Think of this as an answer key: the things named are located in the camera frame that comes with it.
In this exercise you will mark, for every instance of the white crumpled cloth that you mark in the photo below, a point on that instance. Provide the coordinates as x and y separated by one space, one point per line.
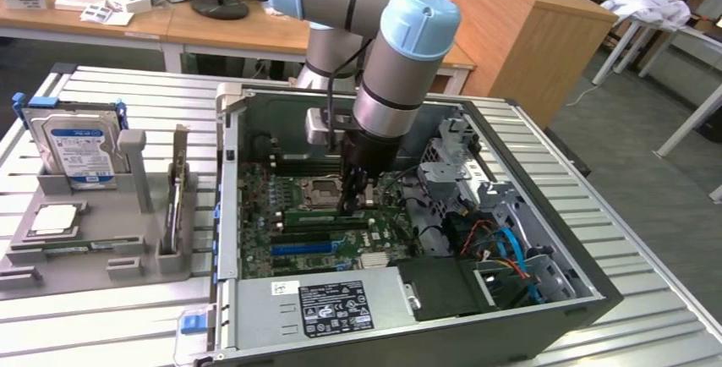
654 5

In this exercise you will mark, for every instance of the white table frame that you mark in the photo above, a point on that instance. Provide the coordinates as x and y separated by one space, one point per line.
664 54

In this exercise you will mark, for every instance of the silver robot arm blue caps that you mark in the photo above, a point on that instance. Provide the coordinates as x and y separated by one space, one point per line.
388 67

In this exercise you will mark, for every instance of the grey power supply with label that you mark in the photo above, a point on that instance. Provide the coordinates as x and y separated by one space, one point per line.
332 303

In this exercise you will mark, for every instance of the hard disk blue label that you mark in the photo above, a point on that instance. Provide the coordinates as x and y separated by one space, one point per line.
78 147

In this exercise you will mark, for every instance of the blue case latch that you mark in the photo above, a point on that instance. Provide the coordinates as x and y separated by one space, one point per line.
190 324

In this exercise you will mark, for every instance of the white small carton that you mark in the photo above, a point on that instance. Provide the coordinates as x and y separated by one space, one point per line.
130 1

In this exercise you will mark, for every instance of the green motherboard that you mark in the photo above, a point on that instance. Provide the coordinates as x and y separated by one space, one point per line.
315 257

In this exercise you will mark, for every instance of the open black PC case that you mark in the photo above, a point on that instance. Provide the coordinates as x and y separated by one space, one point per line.
507 333

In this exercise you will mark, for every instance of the wooden cabinet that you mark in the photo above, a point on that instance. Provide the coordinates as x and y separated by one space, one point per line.
524 33

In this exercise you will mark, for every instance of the silver chipset heat sink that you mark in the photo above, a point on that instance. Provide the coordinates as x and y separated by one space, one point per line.
375 261

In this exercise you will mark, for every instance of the wooden desk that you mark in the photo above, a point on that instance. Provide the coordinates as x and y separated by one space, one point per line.
112 31

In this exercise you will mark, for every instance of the CPU with silver lid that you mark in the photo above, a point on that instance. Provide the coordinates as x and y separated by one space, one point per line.
53 220

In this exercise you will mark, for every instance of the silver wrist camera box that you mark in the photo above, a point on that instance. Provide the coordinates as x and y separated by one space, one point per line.
320 128

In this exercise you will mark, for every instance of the blue expansion slot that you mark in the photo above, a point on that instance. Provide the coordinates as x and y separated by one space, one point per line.
300 248

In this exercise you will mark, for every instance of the metal drive cage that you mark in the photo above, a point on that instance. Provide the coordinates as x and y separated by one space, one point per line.
451 164

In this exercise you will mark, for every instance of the black disk bay box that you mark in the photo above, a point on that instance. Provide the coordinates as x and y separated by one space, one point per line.
445 288

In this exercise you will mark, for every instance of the grey parts rack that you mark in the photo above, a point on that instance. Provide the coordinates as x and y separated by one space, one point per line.
112 236

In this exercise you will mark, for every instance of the CPU socket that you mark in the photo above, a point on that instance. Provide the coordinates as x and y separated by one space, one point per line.
317 191

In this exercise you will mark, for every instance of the graphics card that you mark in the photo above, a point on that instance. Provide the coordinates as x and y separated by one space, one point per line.
178 198

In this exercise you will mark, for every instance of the green RAM stick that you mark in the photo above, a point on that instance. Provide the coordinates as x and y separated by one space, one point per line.
315 216

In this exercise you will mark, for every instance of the blue disk caddy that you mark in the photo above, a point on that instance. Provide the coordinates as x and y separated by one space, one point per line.
41 101

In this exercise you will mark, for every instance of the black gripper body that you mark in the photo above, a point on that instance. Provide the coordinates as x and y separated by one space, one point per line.
369 149

